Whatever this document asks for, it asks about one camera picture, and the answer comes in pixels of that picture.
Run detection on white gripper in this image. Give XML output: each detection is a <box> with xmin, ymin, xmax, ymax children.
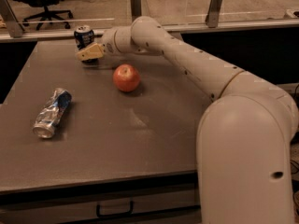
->
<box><xmin>76</xmin><ymin>28</ymin><xmax>118</xmax><ymax>61</ymax></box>

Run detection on blue pepsi can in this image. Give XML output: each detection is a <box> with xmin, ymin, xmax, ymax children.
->
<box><xmin>74</xmin><ymin>25</ymin><xmax>94</xmax><ymax>50</ymax></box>

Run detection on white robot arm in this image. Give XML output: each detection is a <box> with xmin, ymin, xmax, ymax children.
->
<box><xmin>77</xmin><ymin>16</ymin><xmax>298</xmax><ymax>224</ymax></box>

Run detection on crushed redbull can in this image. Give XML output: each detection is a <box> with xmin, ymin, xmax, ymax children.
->
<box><xmin>33</xmin><ymin>88</ymin><xmax>72</xmax><ymax>139</ymax></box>

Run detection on red apple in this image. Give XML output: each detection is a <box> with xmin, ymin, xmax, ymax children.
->
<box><xmin>113</xmin><ymin>64</ymin><xmax>140</xmax><ymax>92</ymax></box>

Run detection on middle metal glass bracket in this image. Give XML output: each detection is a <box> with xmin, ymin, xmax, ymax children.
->
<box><xmin>130</xmin><ymin>0</ymin><xmax>142</xmax><ymax>21</ymax></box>

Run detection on metal glass bracket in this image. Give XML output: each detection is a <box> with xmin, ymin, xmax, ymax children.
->
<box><xmin>130</xmin><ymin>0</ymin><xmax>142</xmax><ymax>21</ymax></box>
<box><xmin>0</xmin><ymin>0</ymin><xmax>24</xmax><ymax>38</ymax></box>
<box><xmin>206</xmin><ymin>0</ymin><xmax>222</xmax><ymax>28</ymax></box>

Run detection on left metal glass bracket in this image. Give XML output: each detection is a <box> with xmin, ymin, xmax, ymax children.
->
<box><xmin>0</xmin><ymin>0</ymin><xmax>24</xmax><ymax>38</ymax></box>

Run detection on right metal glass bracket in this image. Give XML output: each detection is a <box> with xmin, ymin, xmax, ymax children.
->
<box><xmin>206</xmin><ymin>0</ymin><xmax>222</xmax><ymax>28</ymax></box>

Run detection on black drawer handle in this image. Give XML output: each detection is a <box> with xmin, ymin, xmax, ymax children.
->
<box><xmin>95</xmin><ymin>201</ymin><xmax>134</xmax><ymax>219</ymax></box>

